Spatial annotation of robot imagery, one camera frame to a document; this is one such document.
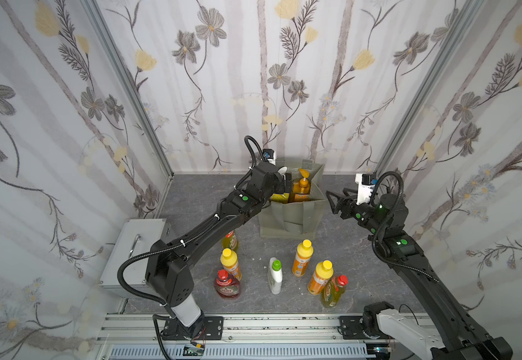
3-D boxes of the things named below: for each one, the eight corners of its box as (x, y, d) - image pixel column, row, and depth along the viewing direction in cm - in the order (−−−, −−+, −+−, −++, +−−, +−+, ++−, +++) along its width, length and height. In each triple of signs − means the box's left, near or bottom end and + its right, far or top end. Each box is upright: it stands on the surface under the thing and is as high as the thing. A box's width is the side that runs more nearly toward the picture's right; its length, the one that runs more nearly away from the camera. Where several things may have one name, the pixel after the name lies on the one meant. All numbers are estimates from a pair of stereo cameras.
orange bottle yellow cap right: (307, 295, 83) (320, 273, 65) (306, 284, 86) (318, 259, 67) (320, 295, 83) (336, 273, 65) (318, 284, 86) (333, 259, 67)
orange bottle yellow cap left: (228, 285, 85) (218, 261, 67) (229, 274, 88) (220, 247, 70) (241, 285, 85) (235, 261, 67) (242, 274, 88) (236, 247, 70)
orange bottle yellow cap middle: (296, 280, 87) (304, 255, 69) (290, 269, 89) (296, 243, 71) (306, 274, 88) (317, 248, 70) (299, 264, 91) (308, 237, 73)
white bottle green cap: (272, 295, 83) (273, 278, 69) (266, 274, 88) (266, 255, 74) (281, 292, 84) (285, 275, 69) (275, 272, 89) (277, 252, 74)
